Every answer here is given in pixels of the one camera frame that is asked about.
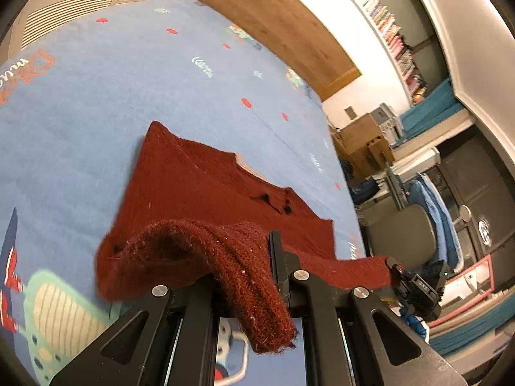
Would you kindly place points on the dark red knit sweater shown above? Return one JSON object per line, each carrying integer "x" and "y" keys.
{"x": 193, "y": 185}

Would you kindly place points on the cardboard boxes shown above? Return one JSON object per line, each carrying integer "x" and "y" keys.
{"x": 362, "y": 140}

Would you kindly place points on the blue dinosaur print bedsheet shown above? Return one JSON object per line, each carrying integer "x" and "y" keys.
{"x": 120, "y": 88}

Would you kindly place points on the teal folded blanket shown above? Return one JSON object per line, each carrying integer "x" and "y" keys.
{"x": 474, "y": 321}

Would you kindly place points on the blue quilt pile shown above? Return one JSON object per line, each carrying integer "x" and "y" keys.
{"x": 438, "y": 217}

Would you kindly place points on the row of books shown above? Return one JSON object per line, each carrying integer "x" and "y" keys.
{"x": 386, "y": 24}

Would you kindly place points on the wooden headboard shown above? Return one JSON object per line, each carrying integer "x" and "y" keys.
{"x": 281, "y": 20}

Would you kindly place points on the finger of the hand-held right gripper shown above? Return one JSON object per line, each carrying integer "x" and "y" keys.
{"x": 396, "y": 273}

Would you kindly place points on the round white lamp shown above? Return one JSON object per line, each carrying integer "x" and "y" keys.
{"x": 465, "y": 212}

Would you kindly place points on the wall outlet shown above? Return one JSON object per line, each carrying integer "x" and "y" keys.
{"x": 350, "y": 112}

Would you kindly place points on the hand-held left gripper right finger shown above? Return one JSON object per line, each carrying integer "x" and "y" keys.
{"x": 275, "y": 257}

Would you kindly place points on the dark bag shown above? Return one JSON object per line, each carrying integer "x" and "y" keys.
{"x": 362, "y": 187}

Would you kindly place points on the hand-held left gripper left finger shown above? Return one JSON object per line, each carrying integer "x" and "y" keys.
{"x": 201, "y": 301}

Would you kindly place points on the grey chair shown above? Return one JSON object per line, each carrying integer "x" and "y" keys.
{"x": 402, "y": 233}

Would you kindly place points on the white printer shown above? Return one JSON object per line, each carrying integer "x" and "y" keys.
{"x": 388, "y": 120}

